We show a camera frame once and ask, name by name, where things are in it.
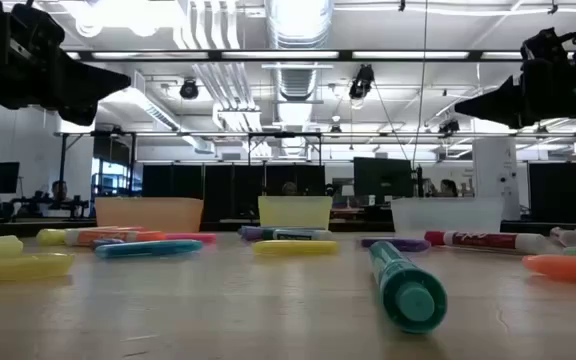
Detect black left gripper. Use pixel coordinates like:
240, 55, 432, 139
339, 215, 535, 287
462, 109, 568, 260
0, 49, 132, 126

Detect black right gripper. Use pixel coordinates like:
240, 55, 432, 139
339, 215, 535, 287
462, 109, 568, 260
455, 62, 576, 130

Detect red dry erase marker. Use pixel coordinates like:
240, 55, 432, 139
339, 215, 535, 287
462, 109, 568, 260
423, 229, 549, 256

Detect pink white marker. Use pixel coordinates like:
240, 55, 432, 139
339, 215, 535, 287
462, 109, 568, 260
548, 226, 576, 248

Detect orange dry erase marker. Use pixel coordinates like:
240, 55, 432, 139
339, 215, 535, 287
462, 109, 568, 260
64, 226, 168, 247

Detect teal slim highlighter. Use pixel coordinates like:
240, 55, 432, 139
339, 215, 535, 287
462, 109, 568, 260
93, 239, 204, 260

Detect purple slim highlighter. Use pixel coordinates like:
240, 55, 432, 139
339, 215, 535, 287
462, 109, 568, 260
359, 236, 432, 253

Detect orange slim highlighter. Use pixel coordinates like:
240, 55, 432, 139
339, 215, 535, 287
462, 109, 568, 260
521, 253, 576, 289

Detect pink slim highlighter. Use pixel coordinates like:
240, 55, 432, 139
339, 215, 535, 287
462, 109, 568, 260
164, 232, 218, 245

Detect yellow slim highlighter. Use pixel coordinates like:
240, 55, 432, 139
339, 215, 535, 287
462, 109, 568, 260
251, 239, 340, 258
0, 252, 76, 284

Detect teal fat marker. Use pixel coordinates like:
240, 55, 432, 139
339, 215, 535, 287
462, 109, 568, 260
367, 240, 449, 336

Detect purple chunky highlighter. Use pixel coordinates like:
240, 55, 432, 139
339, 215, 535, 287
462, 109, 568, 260
237, 225, 275, 242

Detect green dry erase marker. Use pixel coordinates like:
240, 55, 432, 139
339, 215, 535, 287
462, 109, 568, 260
261, 227, 335, 243

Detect white pillar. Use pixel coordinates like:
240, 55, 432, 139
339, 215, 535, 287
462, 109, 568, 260
471, 137, 522, 222

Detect black partition panel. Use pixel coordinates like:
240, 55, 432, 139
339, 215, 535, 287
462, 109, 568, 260
528, 161, 576, 224

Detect clear plastic bin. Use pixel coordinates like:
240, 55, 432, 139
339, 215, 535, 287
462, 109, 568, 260
390, 196, 507, 235

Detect white ceiling pipes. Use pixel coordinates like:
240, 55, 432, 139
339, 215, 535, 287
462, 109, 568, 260
175, 0, 264, 134

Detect orange translucent plastic bin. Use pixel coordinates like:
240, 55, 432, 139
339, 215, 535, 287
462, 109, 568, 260
94, 196, 205, 234

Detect yellow translucent plastic bin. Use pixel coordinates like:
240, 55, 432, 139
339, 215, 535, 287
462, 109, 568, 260
257, 195, 334, 231

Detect black ceiling camera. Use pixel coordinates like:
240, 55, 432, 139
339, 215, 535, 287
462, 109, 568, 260
347, 63, 376, 101
178, 78, 201, 101
437, 118, 462, 136

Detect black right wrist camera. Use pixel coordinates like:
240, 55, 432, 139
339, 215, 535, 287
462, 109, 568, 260
520, 27, 572, 66

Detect black background rig frame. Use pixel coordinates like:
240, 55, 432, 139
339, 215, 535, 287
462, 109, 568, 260
55, 128, 576, 199

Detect black overhead frame bar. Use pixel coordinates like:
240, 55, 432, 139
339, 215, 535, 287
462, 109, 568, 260
65, 48, 576, 63

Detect black partition wall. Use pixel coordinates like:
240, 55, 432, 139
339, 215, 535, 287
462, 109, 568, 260
141, 163, 327, 224

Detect silver ceiling air duct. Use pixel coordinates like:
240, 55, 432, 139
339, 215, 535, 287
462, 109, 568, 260
265, 0, 335, 101

